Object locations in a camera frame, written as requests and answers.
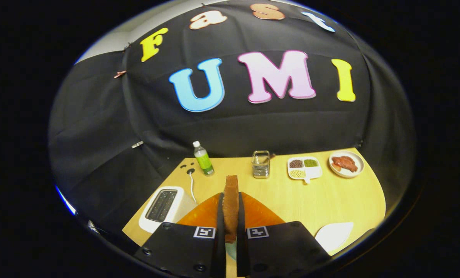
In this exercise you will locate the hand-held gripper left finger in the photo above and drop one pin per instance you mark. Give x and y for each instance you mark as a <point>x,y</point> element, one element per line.
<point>183,247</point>

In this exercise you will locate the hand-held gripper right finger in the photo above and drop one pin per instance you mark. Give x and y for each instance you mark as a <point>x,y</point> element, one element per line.
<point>280,247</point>

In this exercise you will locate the white bread slice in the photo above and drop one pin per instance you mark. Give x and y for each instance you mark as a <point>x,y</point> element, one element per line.
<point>230,204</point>

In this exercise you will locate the white toaster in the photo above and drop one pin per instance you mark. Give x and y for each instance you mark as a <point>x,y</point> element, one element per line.
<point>181,200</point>

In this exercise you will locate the pale green plate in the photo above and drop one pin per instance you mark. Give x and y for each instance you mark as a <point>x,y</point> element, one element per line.
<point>230,251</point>

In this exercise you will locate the small white dish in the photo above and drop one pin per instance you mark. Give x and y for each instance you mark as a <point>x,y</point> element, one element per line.
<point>334,235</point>

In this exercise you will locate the yellow soybeans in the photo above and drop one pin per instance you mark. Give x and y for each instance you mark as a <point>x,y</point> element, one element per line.
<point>297,173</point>

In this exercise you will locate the white divided dish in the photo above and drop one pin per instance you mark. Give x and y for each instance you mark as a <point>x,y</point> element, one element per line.
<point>305,170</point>

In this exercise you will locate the dark red beans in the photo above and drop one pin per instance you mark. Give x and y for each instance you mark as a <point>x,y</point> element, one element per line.
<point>296,163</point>

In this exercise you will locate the green label drink bottle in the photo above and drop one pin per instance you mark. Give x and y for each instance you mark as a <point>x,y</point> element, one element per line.
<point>203,160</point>

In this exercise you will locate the green mung beans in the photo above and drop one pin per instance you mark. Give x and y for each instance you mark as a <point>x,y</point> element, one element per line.
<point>310,163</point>

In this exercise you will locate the red meat slice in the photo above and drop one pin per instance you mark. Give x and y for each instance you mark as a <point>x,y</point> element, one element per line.
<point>344,163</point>

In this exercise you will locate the silver clip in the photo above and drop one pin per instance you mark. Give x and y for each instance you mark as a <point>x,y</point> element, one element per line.
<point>137,144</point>

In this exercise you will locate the round white plate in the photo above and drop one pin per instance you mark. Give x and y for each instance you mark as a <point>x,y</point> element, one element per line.
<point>359,164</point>

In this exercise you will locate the black backdrop cloth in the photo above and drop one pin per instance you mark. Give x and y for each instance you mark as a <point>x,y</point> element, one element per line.
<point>230,123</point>

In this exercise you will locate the pink clip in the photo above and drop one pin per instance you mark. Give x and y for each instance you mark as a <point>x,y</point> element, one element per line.
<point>119,74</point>

